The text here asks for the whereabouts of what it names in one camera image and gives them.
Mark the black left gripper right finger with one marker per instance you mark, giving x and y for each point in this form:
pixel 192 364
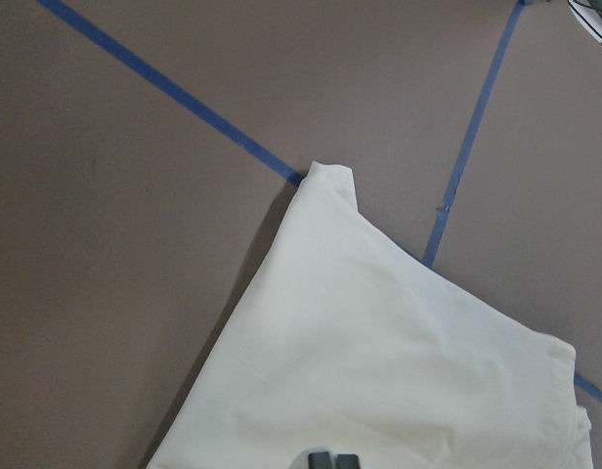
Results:
pixel 347 461

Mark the cream long-sleeve cat shirt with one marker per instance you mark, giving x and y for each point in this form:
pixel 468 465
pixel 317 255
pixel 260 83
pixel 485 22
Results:
pixel 342 341

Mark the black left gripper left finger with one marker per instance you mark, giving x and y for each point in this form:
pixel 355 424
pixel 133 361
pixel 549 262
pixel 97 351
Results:
pixel 320 460

